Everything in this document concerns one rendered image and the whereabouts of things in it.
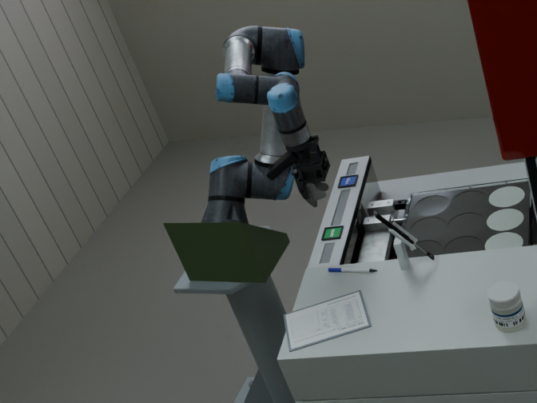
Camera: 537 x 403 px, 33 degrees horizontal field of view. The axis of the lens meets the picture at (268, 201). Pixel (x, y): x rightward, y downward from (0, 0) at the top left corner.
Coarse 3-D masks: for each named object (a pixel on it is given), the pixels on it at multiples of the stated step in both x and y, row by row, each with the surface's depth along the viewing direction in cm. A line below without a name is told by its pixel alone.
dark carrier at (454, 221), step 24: (456, 192) 267; (480, 192) 264; (528, 192) 256; (408, 216) 265; (432, 216) 261; (456, 216) 258; (480, 216) 254; (528, 216) 247; (432, 240) 252; (456, 240) 249; (480, 240) 245; (528, 240) 239
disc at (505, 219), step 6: (498, 210) 254; (504, 210) 253; (510, 210) 252; (516, 210) 251; (492, 216) 252; (498, 216) 252; (504, 216) 251; (510, 216) 250; (516, 216) 249; (522, 216) 248; (492, 222) 250; (498, 222) 249; (504, 222) 248; (510, 222) 248; (516, 222) 247; (492, 228) 248; (498, 228) 247; (504, 228) 246; (510, 228) 246
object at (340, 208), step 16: (352, 160) 289; (336, 176) 284; (336, 192) 277; (352, 192) 274; (336, 208) 270; (352, 208) 267; (336, 224) 263; (320, 240) 259; (336, 240) 256; (320, 256) 252; (336, 256) 250
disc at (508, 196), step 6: (510, 186) 261; (498, 192) 261; (504, 192) 260; (510, 192) 259; (516, 192) 258; (522, 192) 257; (492, 198) 259; (498, 198) 258; (504, 198) 257; (510, 198) 256; (516, 198) 255; (522, 198) 255; (492, 204) 257; (498, 204) 256; (504, 204) 255; (510, 204) 254
